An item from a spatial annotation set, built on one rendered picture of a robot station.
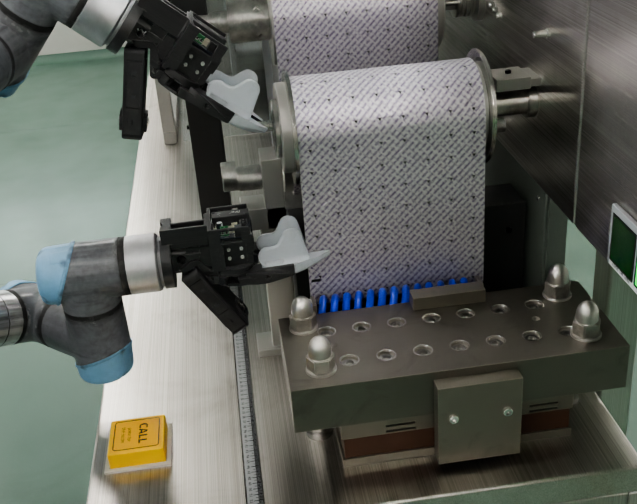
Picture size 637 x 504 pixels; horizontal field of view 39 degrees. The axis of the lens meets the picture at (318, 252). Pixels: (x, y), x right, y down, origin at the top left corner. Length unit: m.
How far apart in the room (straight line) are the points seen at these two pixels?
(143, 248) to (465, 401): 0.43
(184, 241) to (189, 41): 0.24
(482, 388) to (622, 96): 0.35
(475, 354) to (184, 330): 0.52
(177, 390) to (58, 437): 1.52
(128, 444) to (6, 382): 1.94
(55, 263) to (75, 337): 0.11
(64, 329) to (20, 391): 1.82
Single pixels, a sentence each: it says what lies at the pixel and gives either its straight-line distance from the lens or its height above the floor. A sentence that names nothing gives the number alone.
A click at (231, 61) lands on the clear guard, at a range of 2.13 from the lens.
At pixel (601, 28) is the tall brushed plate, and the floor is 1.39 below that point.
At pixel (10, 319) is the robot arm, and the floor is 1.05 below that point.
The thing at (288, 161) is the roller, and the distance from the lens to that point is 1.11.
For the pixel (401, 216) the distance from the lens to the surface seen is 1.16.
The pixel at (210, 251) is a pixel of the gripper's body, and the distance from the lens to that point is 1.11.
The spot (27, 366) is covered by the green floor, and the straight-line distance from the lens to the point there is 3.14.
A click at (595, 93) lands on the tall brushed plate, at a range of 1.03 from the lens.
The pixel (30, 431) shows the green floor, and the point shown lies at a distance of 2.84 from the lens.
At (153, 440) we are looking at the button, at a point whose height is 0.92.
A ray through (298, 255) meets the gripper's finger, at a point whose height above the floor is 1.11.
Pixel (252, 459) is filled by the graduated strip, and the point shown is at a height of 0.90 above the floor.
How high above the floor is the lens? 1.63
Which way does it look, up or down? 27 degrees down
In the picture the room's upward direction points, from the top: 5 degrees counter-clockwise
